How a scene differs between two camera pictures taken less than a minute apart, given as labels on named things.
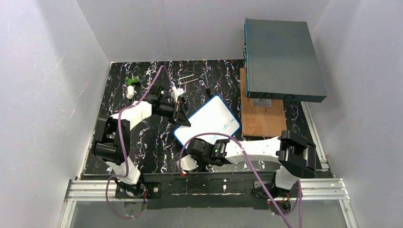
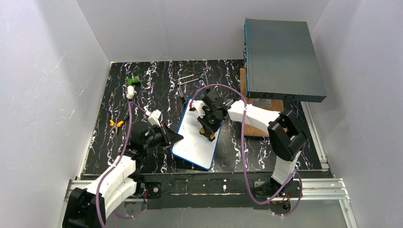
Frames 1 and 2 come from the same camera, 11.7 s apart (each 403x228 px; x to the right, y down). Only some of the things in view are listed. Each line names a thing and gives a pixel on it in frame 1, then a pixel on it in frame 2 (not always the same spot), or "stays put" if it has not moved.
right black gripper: (191, 150) to (207, 122)
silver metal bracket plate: (262, 102) stays put
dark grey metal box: (282, 62) stays put
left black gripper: (180, 111) to (164, 135)
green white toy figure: (130, 90) stays put
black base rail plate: (172, 191) stays put
